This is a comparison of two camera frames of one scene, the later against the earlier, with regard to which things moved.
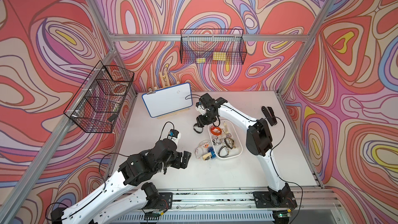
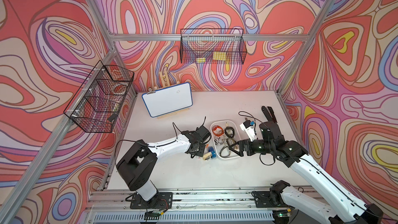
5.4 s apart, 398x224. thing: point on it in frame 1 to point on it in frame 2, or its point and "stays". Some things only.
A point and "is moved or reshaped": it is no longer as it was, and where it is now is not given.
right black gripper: [200, 121] to [241, 143]
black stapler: [269, 115] stays
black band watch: [197, 129] is moved or reshaped
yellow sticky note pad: [219, 56] stays
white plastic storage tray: [225, 140] stays
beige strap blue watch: [206, 157] stays
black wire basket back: [214, 46] stays
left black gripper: [179, 164] to [201, 152]
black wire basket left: [95, 105] stays
